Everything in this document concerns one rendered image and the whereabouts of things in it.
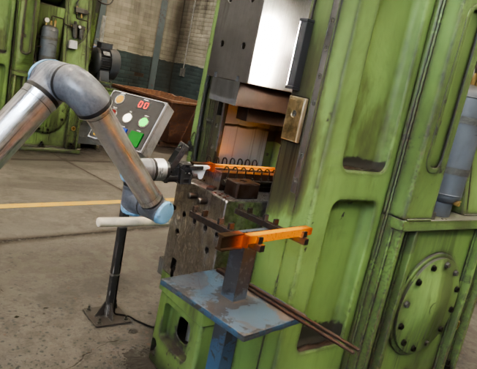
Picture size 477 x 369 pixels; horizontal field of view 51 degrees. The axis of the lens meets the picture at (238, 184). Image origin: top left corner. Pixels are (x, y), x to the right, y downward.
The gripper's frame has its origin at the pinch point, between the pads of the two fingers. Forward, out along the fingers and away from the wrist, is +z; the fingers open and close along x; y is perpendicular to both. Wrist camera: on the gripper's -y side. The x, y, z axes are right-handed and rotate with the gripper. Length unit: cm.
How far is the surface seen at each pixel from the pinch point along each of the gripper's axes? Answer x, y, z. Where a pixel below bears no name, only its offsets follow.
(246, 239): 72, 3, -32
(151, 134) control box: -39.1, -4.8, -6.9
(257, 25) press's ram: 12, -58, 6
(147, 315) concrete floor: -54, 101, 12
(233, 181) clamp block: 16.3, 2.6, 3.2
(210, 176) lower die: -0.1, 4.7, 2.8
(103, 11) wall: -846, -102, 271
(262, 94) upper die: 7.3, -32.4, 17.3
